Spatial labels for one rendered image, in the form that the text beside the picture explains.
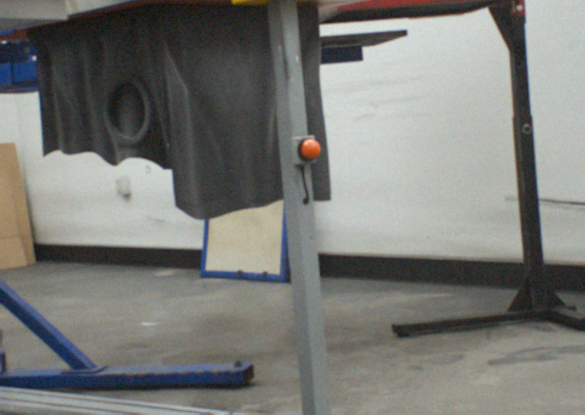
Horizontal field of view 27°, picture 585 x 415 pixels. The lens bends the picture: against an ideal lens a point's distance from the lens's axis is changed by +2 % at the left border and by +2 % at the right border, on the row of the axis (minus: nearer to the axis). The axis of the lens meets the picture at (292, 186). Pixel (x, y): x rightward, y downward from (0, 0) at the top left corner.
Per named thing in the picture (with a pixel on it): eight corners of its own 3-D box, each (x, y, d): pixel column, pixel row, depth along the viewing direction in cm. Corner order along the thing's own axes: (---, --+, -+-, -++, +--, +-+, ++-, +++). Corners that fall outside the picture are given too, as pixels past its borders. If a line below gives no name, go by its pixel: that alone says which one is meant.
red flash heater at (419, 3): (480, 17, 402) (479, -19, 401) (536, 0, 357) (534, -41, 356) (304, 30, 390) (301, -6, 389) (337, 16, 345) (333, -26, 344)
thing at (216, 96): (339, 201, 261) (322, 5, 259) (172, 225, 231) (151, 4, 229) (329, 201, 263) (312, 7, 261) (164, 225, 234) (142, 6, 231)
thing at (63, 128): (196, 169, 238) (180, 6, 236) (160, 173, 232) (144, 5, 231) (75, 175, 273) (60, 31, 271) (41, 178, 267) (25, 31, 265)
